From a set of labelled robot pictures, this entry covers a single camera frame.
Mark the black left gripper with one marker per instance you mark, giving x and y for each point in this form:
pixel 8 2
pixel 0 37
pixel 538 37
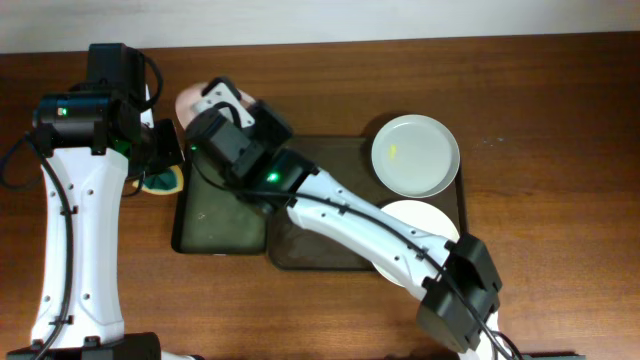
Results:
pixel 174 156

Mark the pink plate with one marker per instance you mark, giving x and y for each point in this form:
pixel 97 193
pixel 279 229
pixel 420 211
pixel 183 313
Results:
pixel 184 102

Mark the green and yellow sponge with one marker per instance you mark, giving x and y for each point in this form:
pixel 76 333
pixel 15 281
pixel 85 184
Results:
pixel 167 182

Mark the cream white plate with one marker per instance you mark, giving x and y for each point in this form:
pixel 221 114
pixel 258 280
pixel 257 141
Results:
pixel 425 215

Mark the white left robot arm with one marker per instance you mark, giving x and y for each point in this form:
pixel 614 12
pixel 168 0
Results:
pixel 90 140

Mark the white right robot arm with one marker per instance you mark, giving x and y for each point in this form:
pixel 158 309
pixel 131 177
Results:
pixel 455 281

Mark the dark green small tray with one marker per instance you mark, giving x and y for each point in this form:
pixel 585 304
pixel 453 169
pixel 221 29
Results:
pixel 210 221

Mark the large brown tray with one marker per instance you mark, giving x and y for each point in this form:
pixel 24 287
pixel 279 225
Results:
pixel 347 159

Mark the light grey plate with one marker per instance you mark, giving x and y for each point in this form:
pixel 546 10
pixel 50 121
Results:
pixel 415 156

